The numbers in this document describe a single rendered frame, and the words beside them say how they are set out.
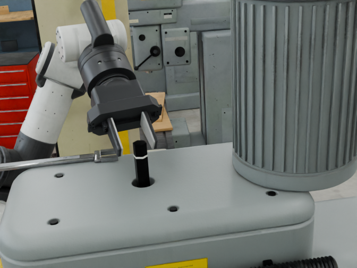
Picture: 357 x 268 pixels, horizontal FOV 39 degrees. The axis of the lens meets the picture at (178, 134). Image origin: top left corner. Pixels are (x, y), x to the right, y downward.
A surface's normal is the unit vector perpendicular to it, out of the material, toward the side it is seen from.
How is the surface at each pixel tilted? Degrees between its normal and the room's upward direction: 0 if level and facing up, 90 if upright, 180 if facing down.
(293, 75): 90
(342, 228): 0
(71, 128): 90
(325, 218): 0
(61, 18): 90
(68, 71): 94
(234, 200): 0
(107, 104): 30
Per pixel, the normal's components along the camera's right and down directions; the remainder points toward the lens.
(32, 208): -0.06, -0.92
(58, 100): 0.28, 0.25
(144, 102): 0.14, -0.62
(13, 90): 0.02, 0.39
